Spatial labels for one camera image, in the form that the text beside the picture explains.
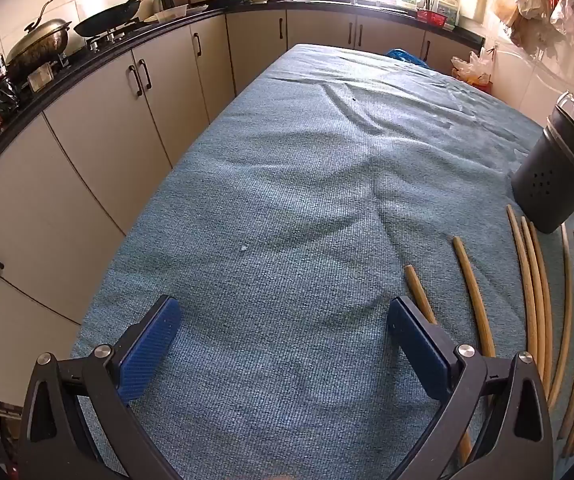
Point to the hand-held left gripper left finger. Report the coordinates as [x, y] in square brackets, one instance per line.
[149, 345]

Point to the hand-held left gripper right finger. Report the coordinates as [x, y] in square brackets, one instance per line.
[417, 345]

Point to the group of wooden chopsticks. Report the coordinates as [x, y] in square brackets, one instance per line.
[472, 290]

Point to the dark grey utensil holder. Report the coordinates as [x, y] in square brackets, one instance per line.
[552, 180]

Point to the blue table cloth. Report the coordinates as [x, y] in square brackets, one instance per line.
[287, 210]

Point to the beige kitchen base cabinets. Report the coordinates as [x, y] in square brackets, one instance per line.
[117, 125]

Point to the black kitchen countertop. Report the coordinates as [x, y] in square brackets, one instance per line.
[27, 105]

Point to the red trash bin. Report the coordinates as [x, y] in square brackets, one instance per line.
[474, 67]

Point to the black packet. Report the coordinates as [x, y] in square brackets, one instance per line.
[4, 97]

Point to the small steel container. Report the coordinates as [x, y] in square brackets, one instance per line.
[41, 77]

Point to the blue plastic bag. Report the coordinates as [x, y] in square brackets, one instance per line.
[404, 55]

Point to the gas stove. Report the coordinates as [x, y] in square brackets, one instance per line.
[112, 35]

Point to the steel lidded wok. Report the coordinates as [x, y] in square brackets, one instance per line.
[37, 47]

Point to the small red basket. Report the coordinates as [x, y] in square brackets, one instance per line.
[432, 17]

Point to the black frying pan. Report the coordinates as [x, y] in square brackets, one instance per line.
[109, 19]

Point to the clear plastic food container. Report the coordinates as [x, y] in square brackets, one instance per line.
[169, 12]

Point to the white detergent bottle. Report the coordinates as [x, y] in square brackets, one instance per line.
[448, 10]

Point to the steel kettle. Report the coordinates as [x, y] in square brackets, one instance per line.
[163, 0]

